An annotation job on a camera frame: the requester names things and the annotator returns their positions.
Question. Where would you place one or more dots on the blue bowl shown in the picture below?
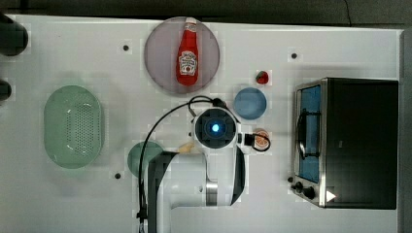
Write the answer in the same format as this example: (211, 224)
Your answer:
(250, 103)

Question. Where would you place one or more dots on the silver black toaster oven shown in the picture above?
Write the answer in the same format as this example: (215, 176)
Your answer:
(345, 143)

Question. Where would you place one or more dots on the green oval colander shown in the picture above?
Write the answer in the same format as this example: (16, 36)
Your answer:
(73, 127)

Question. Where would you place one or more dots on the red strawberry far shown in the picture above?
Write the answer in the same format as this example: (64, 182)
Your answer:
(262, 77)

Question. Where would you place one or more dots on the black cylindrical container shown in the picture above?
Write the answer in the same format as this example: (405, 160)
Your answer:
(13, 36)

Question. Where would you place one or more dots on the orange slice toy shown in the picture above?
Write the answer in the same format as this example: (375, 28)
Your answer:
(261, 139)

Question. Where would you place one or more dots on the grey round plate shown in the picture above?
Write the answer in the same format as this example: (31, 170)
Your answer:
(161, 51)

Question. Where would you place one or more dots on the green measuring cup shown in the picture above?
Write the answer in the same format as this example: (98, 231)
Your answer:
(138, 157)

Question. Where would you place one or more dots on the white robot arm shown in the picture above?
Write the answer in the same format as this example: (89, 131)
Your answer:
(213, 175)

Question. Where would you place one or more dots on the red ketchup bottle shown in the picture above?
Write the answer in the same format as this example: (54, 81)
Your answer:
(187, 57)

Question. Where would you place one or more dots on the dark round object at edge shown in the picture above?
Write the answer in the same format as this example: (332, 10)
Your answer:
(5, 90)

